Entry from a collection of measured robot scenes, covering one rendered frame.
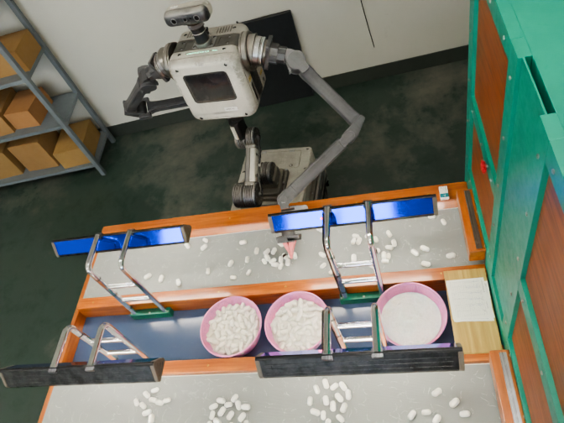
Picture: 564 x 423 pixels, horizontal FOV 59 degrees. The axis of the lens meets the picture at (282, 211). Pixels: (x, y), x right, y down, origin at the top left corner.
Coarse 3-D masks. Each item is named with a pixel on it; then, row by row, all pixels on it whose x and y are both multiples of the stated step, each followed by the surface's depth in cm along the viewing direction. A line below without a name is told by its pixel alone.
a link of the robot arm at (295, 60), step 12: (288, 60) 204; (300, 60) 203; (300, 72) 205; (312, 72) 206; (312, 84) 206; (324, 84) 206; (324, 96) 206; (336, 96) 206; (336, 108) 206; (348, 108) 206; (348, 120) 206; (360, 120) 205
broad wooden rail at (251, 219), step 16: (384, 192) 224; (400, 192) 221; (416, 192) 219; (432, 192) 217; (448, 192) 214; (256, 208) 238; (272, 208) 236; (288, 208) 233; (128, 224) 255; (144, 224) 252; (160, 224) 249; (176, 224) 246; (192, 224) 243; (208, 224) 240; (224, 224) 238; (240, 224) 235; (256, 224) 233
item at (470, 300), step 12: (456, 288) 186; (468, 288) 184; (480, 288) 183; (456, 300) 183; (468, 300) 182; (480, 300) 180; (456, 312) 180; (468, 312) 179; (480, 312) 178; (492, 312) 177
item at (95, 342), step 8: (64, 328) 180; (72, 328) 183; (104, 328) 177; (112, 328) 182; (64, 336) 178; (80, 336) 187; (88, 336) 191; (96, 336) 174; (120, 336) 186; (64, 344) 177; (96, 344) 172; (128, 344) 191; (56, 352) 174; (96, 352) 171; (104, 352) 200; (112, 352) 201; (120, 352) 200; (128, 352) 199; (136, 352) 198; (144, 352) 200; (56, 360) 173; (88, 360) 169; (88, 368) 168
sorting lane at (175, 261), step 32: (384, 224) 216; (416, 224) 212; (448, 224) 208; (128, 256) 245; (160, 256) 240; (192, 256) 234; (224, 256) 229; (256, 256) 224; (320, 256) 215; (416, 256) 203; (96, 288) 238; (128, 288) 233; (160, 288) 228; (192, 288) 223
